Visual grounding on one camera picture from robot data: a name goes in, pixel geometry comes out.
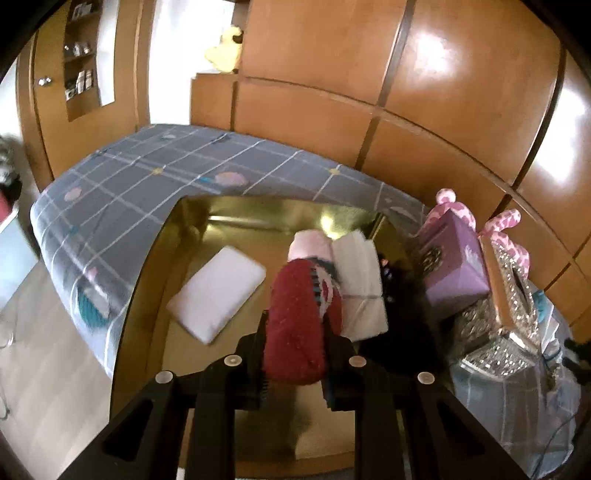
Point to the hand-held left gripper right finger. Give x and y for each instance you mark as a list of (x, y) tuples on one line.
[(339, 369)]

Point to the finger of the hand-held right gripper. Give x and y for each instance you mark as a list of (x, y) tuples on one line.
[(577, 355)]

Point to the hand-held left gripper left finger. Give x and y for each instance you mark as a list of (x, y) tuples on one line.
[(251, 369)]

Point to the red sock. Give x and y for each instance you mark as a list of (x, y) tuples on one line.
[(295, 323)]

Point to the black fuzzy cloth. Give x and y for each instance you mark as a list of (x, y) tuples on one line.
[(406, 323)]

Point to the white foam pad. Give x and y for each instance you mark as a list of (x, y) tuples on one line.
[(217, 295)]

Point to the white towel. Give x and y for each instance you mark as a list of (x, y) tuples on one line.
[(360, 277)]

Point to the pink sock with dark band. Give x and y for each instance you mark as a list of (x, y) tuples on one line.
[(309, 247)]

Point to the gold metal box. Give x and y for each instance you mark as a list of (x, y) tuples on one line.
[(240, 230)]

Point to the silver ornate tissue box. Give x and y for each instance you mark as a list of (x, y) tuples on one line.
[(503, 300)]

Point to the purple cardboard box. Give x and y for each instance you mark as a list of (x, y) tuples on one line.
[(455, 272)]

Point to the pink spotted plush toy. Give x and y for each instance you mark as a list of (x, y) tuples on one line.
[(503, 221)]

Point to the white storage box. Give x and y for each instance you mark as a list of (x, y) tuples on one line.
[(16, 258)]

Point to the wooden panel headboard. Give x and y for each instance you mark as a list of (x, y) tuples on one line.
[(438, 115)]

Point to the yellow plush toy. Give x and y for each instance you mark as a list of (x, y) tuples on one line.
[(226, 53)]

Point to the wooden cabinet with shelf niche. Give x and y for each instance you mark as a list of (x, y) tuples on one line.
[(124, 69)]

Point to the camouflage cloth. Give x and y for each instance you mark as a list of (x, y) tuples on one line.
[(7, 152)]

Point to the group of small bottles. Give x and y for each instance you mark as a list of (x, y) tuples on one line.
[(83, 81)]

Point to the round metal door knob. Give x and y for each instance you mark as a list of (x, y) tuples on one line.
[(45, 81)]

